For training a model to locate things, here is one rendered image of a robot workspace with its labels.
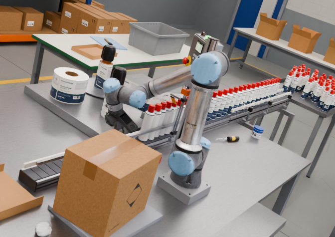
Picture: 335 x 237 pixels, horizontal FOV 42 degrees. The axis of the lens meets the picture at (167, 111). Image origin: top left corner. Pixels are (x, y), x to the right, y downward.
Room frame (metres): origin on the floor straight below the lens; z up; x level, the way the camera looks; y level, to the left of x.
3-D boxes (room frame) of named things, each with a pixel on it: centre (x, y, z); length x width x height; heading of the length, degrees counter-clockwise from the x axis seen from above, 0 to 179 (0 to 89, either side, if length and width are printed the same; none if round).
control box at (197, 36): (2.25, -0.09, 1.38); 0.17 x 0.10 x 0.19; 24
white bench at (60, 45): (4.31, 0.52, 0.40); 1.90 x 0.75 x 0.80; 149
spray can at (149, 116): (2.13, 0.08, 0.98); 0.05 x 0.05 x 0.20
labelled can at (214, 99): (2.69, -0.26, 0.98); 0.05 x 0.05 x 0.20
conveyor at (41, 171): (2.20, 0.03, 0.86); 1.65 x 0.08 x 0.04; 149
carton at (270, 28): (7.84, -1.28, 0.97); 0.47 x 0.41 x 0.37; 145
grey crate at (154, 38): (4.49, 0.32, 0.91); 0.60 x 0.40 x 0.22; 153
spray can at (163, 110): (2.22, 0.03, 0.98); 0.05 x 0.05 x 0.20
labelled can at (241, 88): (3.01, -0.45, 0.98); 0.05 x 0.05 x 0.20
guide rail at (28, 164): (1.98, 0.21, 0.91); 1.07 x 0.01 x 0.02; 149
